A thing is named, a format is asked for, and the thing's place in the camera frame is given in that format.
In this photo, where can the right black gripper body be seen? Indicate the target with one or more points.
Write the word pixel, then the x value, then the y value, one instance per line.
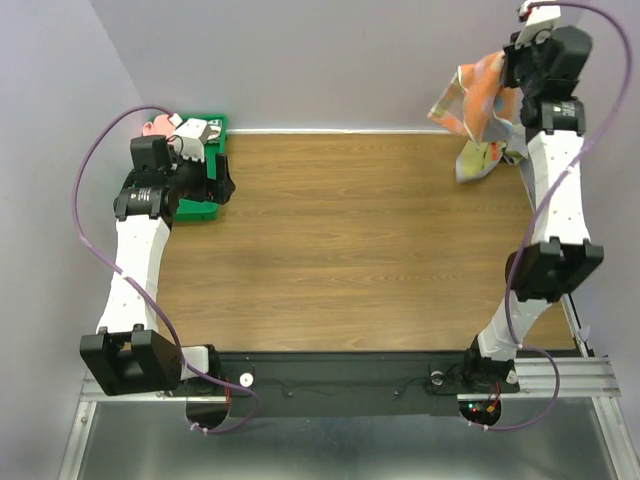
pixel 522 68

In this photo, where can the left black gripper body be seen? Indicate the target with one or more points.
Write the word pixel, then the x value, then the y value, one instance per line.
pixel 192 182

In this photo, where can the orange polka dot towel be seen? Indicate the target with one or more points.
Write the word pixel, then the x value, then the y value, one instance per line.
pixel 476 106

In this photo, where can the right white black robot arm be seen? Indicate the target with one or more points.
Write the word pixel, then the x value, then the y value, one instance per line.
pixel 557 254

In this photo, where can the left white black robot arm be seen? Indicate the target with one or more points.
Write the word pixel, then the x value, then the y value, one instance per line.
pixel 127 354

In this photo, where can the green plastic tray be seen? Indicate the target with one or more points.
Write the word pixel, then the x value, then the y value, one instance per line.
pixel 190 210

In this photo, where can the rolled white blue towel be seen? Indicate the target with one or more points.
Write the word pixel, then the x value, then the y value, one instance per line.
pixel 216 129

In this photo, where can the rolled pink towel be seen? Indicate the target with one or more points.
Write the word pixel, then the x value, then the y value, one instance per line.
pixel 160 125

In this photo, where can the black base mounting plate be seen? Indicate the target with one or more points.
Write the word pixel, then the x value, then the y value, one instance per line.
pixel 349 384

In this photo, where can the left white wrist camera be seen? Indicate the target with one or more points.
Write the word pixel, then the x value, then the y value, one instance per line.
pixel 192 131

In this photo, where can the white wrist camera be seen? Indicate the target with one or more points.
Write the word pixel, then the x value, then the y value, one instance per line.
pixel 192 131
pixel 538 23

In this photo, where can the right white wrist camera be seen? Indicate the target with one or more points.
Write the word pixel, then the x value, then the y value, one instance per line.
pixel 538 23

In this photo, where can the aluminium frame rail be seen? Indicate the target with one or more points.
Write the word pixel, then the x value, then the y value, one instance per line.
pixel 579 378

